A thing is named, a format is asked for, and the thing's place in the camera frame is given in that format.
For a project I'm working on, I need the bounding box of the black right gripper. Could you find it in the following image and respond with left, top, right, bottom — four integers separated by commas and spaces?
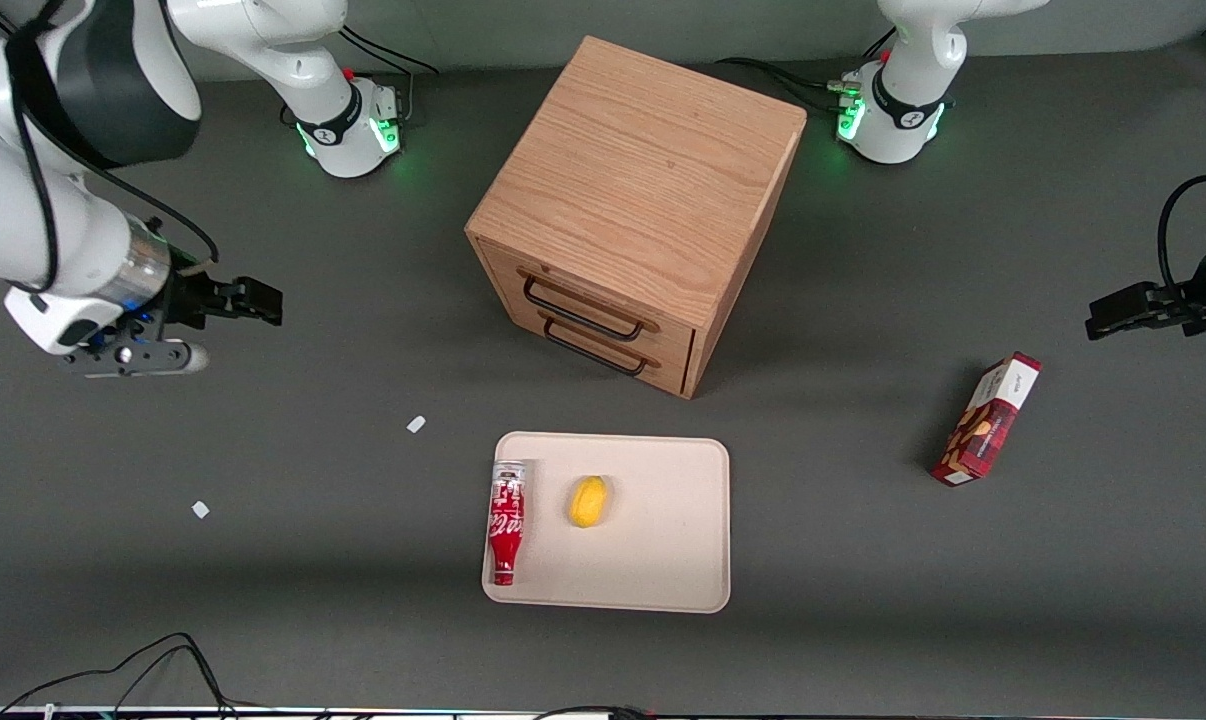
133, 235, 284, 346

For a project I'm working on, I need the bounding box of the red coke bottle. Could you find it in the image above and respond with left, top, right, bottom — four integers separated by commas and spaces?
488, 460, 530, 587

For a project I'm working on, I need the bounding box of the beige rectangular tray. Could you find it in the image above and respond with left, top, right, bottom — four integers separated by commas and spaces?
481, 431, 732, 614

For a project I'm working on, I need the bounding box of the red cookie box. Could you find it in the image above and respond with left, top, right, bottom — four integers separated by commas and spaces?
930, 351, 1044, 488

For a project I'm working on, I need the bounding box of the wooden drawer front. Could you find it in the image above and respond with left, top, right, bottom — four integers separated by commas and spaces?
475, 238, 702, 365
495, 292, 696, 399

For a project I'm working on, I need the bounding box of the yellow lemon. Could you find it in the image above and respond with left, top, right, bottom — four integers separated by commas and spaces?
567, 475, 610, 529

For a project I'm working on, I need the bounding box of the wooden drawer cabinet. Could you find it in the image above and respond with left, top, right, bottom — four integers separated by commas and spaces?
464, 36, 808, 400

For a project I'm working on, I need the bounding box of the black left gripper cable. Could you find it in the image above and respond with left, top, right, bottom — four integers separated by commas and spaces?
1157, 174, 1206, 293

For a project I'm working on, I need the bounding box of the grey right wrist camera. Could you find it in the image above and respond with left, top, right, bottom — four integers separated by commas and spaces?
60, 335, 210, 379

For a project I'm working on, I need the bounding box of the black right arm base cable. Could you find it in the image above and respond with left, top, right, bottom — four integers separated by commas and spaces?
338, 24, 439, 127

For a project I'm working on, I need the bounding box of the black arm base cable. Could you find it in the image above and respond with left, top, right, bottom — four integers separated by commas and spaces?
338, 24, 439, 127
713, 28, 899, 113

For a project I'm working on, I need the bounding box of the black looping floor cable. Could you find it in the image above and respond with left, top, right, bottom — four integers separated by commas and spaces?
0, 620, 236, 719

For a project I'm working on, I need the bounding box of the black wire drawer handle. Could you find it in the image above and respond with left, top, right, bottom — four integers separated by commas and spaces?
521, 270, 661, 342
541, 315, 661, 378

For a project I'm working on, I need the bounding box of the black left arm base cable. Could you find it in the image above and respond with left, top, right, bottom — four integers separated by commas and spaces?
713, 28, 899, 113

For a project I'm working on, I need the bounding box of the black table edge cable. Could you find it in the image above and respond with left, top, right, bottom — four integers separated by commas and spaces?
533, 704, 656, 720

